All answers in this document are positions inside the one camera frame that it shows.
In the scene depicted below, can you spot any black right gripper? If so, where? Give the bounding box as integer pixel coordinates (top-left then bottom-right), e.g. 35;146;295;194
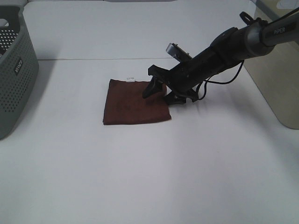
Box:
142;47;240;105

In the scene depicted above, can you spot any brown towel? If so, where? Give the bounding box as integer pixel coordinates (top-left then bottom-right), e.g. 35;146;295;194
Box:
103;79;171;125

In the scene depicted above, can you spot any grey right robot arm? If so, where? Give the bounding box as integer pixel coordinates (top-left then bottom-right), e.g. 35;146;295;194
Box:
142;8;299;105

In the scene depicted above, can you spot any beige storage bin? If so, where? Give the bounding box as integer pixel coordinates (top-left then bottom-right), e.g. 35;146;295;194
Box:
245;0;299;129

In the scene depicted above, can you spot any grey perforated laundry basket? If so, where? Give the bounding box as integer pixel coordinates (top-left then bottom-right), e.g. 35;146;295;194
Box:
0;5;39;139

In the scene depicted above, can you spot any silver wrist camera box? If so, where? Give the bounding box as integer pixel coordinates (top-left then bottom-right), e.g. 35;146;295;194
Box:
166;43;192;63

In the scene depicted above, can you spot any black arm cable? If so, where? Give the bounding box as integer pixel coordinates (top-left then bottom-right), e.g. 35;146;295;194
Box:
195;60;244;100

